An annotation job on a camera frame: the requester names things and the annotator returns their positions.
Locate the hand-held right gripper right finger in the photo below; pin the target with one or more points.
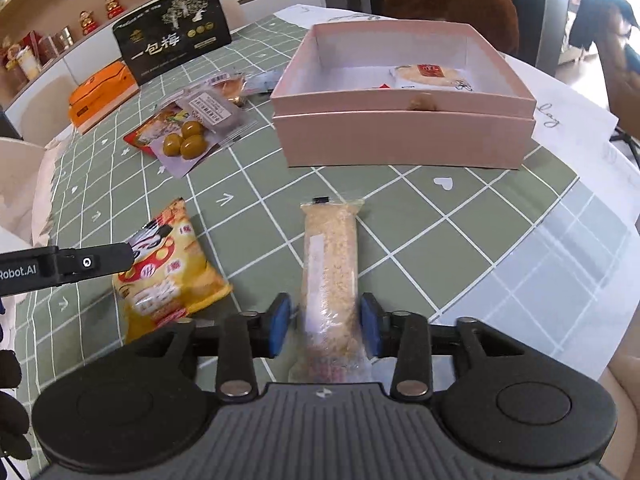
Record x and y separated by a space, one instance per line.
371 330

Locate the white paper sheet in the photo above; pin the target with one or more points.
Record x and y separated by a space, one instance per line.
565 110
320 14

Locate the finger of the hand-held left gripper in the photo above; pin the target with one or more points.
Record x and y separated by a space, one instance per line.
90 261

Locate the yellow cartoon snack bag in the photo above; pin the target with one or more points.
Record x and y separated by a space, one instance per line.
165 280

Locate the rice cracker packet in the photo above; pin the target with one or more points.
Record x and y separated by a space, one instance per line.
430 76

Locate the red figurine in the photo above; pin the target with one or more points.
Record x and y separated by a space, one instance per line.
114 6
87 22

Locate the clear cereal bar packet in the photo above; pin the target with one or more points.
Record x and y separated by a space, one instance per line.
330 260

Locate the clear packet of green eggs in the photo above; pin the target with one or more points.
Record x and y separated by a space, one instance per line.
187 146

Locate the dark upholstered chair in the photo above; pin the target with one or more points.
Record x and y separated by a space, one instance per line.
525 10

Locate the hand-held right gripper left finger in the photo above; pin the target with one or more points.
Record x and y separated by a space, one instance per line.
280 325

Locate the orange box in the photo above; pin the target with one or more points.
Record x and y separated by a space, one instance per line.
100 95

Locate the pink cardboard box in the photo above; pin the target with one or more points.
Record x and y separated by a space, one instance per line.
400 135

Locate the red snack packet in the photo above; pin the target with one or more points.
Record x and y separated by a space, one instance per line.
144 136

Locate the black tree-print gift box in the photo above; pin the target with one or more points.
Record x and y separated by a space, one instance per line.
170 35

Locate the green grid tablecloth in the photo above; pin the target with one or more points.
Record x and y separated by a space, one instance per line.
250 185

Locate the person's left hand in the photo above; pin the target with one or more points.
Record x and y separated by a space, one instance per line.
12 410

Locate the dark blue snack packet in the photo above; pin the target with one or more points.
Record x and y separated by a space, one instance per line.
262 82

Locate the tan chair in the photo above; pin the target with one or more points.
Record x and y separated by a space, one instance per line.
622 80

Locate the grey-brown barcode snack packet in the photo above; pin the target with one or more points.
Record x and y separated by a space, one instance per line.
215 109

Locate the dark jacket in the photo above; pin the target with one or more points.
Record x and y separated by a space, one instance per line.
600 15

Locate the red boxes on shelf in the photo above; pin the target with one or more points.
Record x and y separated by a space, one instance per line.
45 46

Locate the clear bread packet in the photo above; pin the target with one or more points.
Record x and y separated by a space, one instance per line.
232 87

